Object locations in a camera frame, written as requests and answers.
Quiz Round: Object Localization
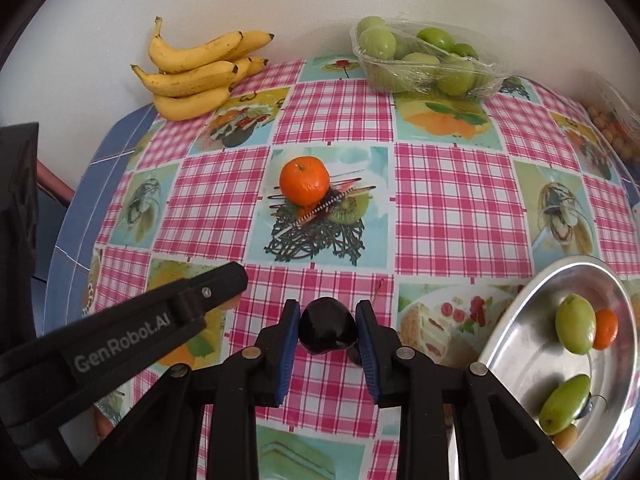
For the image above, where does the green mango-shaped fruit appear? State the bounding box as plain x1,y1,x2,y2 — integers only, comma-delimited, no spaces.
554,294,596,356
538,374,591,436

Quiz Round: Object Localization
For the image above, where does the dark cherry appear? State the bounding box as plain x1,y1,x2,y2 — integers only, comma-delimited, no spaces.
298,297,362,366

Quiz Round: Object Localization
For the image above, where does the orange tangerine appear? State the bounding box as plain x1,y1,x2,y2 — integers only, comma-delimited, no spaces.
592,309,620,351

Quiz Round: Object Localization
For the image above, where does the round stainless steel bowl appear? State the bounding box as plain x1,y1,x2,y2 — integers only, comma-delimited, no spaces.
449,254,639,480

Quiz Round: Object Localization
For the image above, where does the small brown longan fruit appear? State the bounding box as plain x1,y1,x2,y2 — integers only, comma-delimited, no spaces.
552,424,579,452

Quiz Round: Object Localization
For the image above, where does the plastic tray of green jujubes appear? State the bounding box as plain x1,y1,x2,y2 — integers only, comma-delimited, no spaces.
349,16,512,101

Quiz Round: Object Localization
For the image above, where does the plastic box of longans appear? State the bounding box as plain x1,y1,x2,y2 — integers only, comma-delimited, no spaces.
580,72,639,180

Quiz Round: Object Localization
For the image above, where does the bunch of yellow bananas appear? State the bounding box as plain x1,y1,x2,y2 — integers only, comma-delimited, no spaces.
131,16,274,122

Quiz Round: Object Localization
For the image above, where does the pink checkered fruit tablecloth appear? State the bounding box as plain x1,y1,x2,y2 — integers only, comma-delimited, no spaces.
80,56,639,420

